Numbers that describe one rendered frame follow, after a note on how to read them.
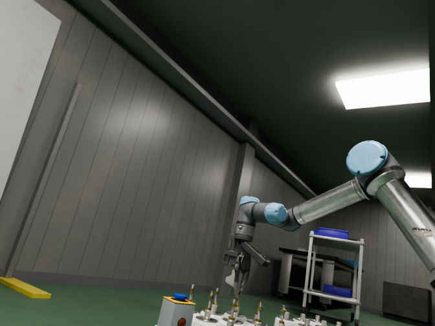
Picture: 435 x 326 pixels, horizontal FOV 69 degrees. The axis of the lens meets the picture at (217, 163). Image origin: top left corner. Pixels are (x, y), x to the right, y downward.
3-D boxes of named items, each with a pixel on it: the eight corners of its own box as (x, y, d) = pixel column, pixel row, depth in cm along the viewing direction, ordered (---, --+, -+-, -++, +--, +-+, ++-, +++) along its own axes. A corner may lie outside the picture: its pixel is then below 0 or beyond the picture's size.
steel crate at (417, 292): (432, 326, 655) (432, 291, 675) (432, 330, 577) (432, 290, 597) (386, 315, 702) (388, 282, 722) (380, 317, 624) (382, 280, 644)
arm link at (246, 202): (253, 195, 119) (236, 195, 125) (248, 224, 116) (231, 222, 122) (265, 200, 124) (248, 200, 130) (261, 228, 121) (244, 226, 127)
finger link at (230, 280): (225, 293, 116) (230, 267, 119) (239, 297, 113) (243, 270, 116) (221, 292, 114) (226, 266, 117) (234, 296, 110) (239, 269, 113)
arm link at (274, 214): (294, 208, 118) (270, 207, 126) (277, 200, 111) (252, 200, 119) (290, 229, 116) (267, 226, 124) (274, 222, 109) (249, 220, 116)
